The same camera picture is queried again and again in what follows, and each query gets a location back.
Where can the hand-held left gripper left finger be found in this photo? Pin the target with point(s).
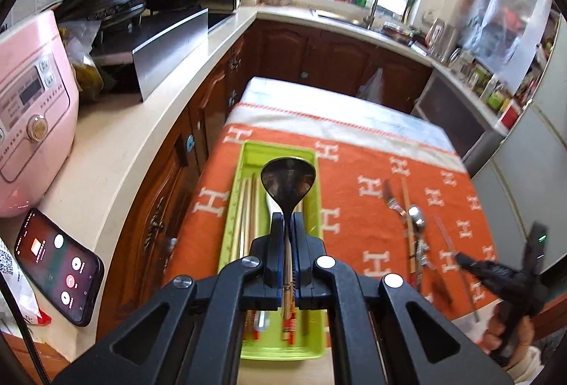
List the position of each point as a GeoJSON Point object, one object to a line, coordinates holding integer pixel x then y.
{"type": "Point", "coordinates": [277, 243]}

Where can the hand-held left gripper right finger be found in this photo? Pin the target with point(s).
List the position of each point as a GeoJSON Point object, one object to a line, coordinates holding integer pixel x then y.
{"type": "Point", "coordinates": [299, 243]}

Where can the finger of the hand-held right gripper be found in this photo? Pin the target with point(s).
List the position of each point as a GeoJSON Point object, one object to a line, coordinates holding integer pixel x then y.
{"type": "Point", "coordinates": [496, 274]}

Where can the wooden chopstick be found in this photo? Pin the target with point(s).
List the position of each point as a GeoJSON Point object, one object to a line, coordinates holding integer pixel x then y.
{"type": "Point", "coordinates": [405, 199]}
{"type": "Point", "coordinates": [256, 212]}

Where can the white ceramic spoon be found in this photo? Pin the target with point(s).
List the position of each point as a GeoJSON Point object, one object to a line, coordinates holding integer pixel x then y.
{"type": "Point", "coordinates": [271, 205]}

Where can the wooden chopsticks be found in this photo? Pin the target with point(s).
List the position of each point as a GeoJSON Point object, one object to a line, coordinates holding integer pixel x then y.
{"type": "Point", "coordinates": [242, 212]}

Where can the green plastic tray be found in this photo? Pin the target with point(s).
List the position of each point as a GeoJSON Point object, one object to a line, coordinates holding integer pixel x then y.
{"type": "Point", "coordinates": [230, 243]}

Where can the wide metal serving spoon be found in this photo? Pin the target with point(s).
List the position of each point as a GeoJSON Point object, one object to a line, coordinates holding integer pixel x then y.
{"type": "Point", "coordinates": [288, 181]}

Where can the cream chopstick red striped end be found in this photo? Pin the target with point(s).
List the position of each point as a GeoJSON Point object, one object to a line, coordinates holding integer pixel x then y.
{"type": "Point", "coordinates": [289, 325]}

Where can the person's right forearm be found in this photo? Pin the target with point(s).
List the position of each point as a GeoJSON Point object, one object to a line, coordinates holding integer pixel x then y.
{"type": "Point", "coordinates": [527, 367]}

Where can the person's right hand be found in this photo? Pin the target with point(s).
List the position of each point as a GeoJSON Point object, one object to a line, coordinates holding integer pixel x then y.
{"type": "Point", "coordinates": [491, 332]}

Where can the grey refrigerator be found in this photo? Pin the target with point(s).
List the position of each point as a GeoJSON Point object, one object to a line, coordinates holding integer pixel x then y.
{"type": "Point", "coordinates": [522, 190]}

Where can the orange printed blanket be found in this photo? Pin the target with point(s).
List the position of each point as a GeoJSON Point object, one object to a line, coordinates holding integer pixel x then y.
{"type": "Point", "coordinates": [354, 207]}

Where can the small metal spoon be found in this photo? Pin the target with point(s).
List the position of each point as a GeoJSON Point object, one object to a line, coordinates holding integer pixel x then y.
{"type": "Point", "coordinates": [416, 216]}

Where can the metal fork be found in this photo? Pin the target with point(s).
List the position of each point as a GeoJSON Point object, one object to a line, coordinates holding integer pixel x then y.
{"type": "Point", "coordinates": [390, 194]}

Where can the white plastic bag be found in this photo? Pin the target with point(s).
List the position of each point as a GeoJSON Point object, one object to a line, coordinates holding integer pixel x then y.
{"type": "Point", "coordinates": [372, 86]}

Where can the wooden kitchen cabinet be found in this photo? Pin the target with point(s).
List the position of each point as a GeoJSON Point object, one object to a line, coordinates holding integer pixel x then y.
{"type": "Point", "coordinates": [310, 52]}

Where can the black smartphone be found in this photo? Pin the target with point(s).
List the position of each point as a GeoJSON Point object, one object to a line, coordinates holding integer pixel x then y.
{"type": "Point", "coordinates": [57, 265]}

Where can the clear plastic sheet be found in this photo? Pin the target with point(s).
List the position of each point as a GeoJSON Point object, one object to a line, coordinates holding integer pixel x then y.
{"type": "Point", "coordinates": [505, 4]}

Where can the clear bag of food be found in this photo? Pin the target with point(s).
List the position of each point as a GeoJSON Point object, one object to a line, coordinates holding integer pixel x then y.
{"type": "Point", "coordinates": [86, 70]}

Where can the white plastic packet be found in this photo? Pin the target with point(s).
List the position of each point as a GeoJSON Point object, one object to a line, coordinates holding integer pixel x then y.
{"type": "Point", "coordinates": [15, 278]}

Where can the pink rice cooker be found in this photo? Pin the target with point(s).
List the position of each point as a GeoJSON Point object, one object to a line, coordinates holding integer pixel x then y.
{"type": "Point", "coordinates": [26, 101]}

